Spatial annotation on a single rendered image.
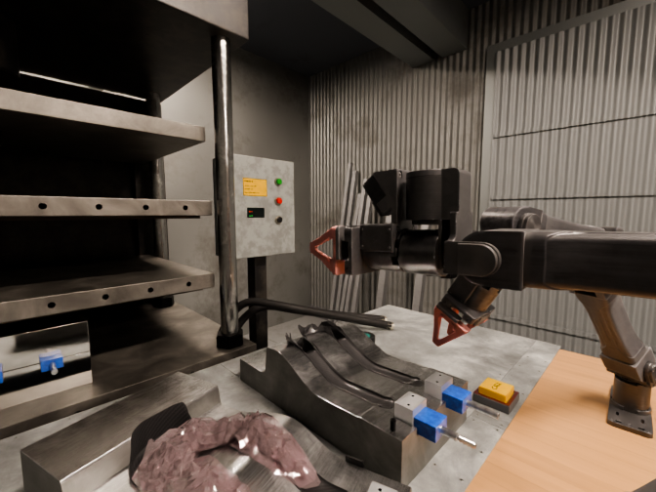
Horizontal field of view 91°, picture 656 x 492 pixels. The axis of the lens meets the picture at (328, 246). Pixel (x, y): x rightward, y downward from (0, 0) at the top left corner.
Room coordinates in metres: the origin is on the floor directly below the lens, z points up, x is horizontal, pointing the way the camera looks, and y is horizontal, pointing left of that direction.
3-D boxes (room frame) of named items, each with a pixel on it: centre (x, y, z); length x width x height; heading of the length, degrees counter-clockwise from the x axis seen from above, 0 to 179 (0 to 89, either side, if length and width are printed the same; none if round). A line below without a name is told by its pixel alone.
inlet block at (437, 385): (0.58, -0.26, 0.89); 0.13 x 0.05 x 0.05; 45
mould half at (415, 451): (0.74, -0.03, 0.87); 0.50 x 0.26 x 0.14; 45
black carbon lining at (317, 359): (0.72, -0.04, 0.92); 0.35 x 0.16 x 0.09; 45
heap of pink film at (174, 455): (0.43, 0.15, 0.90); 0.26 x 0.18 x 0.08; 62
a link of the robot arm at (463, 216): (0.38, -0.15, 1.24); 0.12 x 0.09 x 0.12; 47
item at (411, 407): (0.51, -0.18, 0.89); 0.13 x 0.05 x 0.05; 46
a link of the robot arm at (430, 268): (0.40, -0.12, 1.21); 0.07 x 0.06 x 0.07; 47
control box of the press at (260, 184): (1.39, 0.31, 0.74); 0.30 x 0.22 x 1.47; 135
